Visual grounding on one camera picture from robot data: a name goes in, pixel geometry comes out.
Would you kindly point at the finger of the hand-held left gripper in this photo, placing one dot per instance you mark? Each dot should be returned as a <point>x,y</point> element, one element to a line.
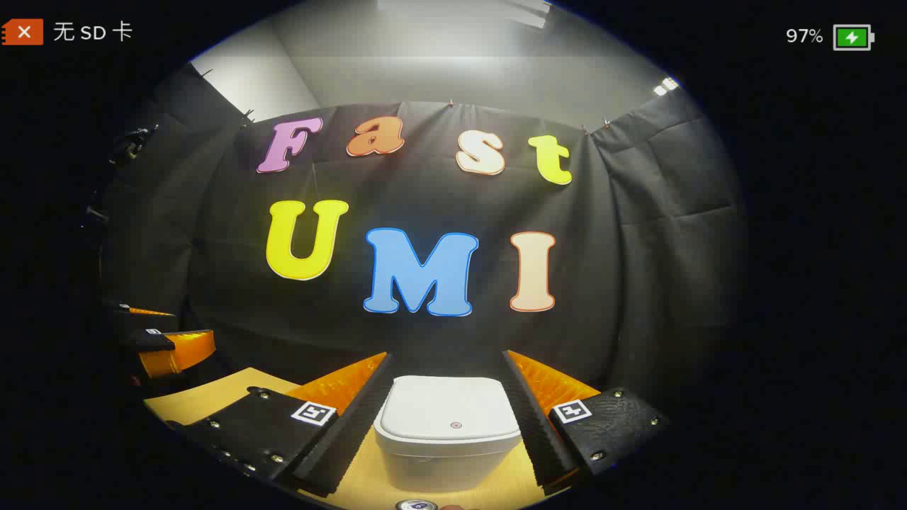
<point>145,310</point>
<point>184,348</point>

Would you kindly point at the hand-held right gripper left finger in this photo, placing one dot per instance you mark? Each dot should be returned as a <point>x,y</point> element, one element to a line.
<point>354,418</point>

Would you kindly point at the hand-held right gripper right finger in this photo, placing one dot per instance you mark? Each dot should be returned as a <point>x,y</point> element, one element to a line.
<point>531,418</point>

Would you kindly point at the white desktop garbage bin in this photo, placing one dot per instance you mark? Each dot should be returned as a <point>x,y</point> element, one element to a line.
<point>446,407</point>

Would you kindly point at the blue pop can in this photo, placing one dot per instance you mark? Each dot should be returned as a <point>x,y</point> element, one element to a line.
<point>418,505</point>

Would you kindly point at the wooden desktop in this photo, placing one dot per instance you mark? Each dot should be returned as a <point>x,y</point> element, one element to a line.
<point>198,404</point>

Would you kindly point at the black backdrop cloth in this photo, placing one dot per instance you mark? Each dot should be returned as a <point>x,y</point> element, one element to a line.
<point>354,333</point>

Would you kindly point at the ceiling light panel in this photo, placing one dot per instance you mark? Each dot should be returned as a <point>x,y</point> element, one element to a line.
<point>666,86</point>

